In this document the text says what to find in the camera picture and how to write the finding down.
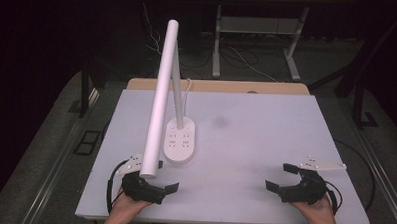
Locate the white desk lamp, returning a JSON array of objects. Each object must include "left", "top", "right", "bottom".
[{"left": 139, "top": 18, "right": 201, "bottom": 181}]

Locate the black metal stand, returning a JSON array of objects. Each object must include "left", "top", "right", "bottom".
[
  {"left": 77, "top": 59, "right": 102, "bottom": 120},
  {"left": 307, "top": 9, "right": 397, "bottom": 132}
]

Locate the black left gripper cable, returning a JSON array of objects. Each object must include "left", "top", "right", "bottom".
[{"left": 105, "top": 158, "right": 130, "bottom": 216}]

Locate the white lamp cable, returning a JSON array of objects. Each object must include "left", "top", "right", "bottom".
[{"left": 181, "top": 77, "right": 193, "bottom": 120}]

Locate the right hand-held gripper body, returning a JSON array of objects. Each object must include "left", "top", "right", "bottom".
[{"left": 277, "top": 154, "right": 348, "bottom": 208}]

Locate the thin white hanging cable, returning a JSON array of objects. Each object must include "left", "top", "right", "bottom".
[{"left": 136, "top": 0, "right": 165, "bottom": 56}]

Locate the person's left hand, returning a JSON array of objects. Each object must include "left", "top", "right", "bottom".
[{"left": 110, "top": 185, "right": 152, "bottom": 222}]

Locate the black floor cable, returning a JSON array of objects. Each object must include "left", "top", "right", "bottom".
[{"left": 330, "top": 139, "right": 378, "bottom": 213}]

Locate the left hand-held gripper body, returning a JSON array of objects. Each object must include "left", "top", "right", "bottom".
[{"left": 115, "top": 151, "right": 168, "bottom": 206}]

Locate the white board table cover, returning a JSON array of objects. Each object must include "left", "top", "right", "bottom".
[{"left": 75, "top": 86, "right": 376, "bottom": 224}]

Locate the person's right hand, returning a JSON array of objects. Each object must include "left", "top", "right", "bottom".
[{"left": 288, "top": 193, "right": 339, "bottom": 224}]

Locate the white floor cable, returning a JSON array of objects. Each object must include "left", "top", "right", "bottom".
[{"left": 227, "top": 45, "right": 281, "bottom": 84}]

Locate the metal frame table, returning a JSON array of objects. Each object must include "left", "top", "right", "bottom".
[{"left": 200, "top": 0, "right": 361, "bottom": 85}]

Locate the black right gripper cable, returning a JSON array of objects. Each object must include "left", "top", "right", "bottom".
[{"left": 323, "top": 180, "right": 344, "bottom": 217}]

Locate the wooden table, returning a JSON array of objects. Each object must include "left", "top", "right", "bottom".
[{"left": 125, "top": 76, "right": 312, "bottom": 97}]

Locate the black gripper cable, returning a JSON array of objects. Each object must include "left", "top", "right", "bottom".
[
  {"left": 323, "top": 180, "right": 344, "bottom": 217},
  {"left": 105, "top": 158, "right": 130, "bottom": 216}
]

